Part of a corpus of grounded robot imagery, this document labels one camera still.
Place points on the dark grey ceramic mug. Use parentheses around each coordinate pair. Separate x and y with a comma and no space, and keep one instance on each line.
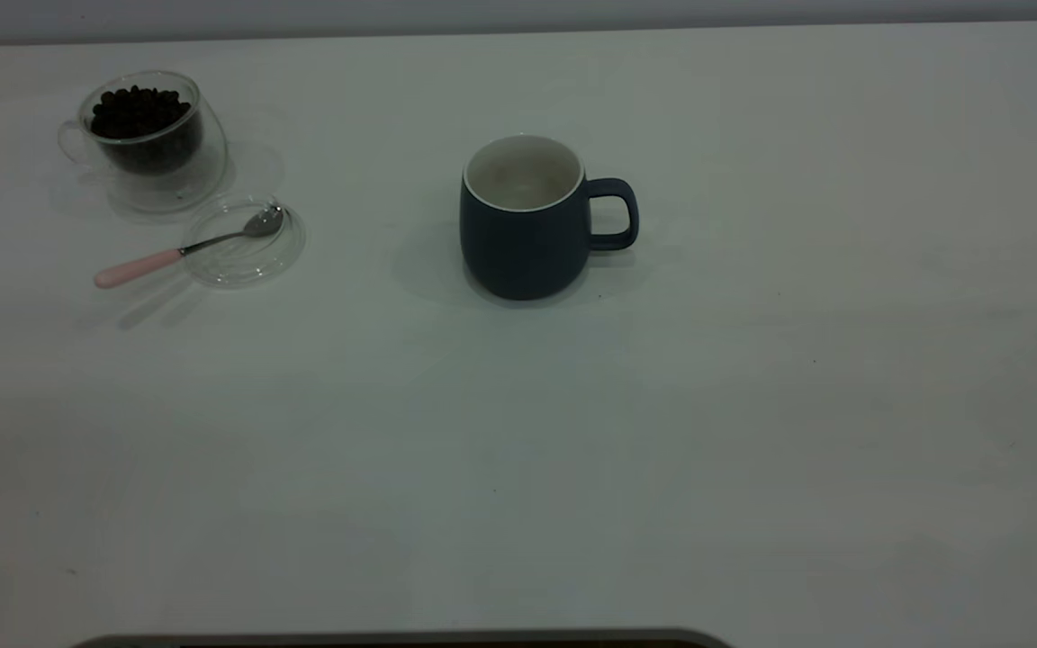
(518,252)

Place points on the clear glass lid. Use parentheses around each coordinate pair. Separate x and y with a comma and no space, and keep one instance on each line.
(248,265)

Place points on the double-walled glass cup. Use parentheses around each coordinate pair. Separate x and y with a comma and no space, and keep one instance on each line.
(199,175)

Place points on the dark coffee beans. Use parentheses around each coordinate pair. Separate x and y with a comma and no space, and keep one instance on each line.
(145,117)

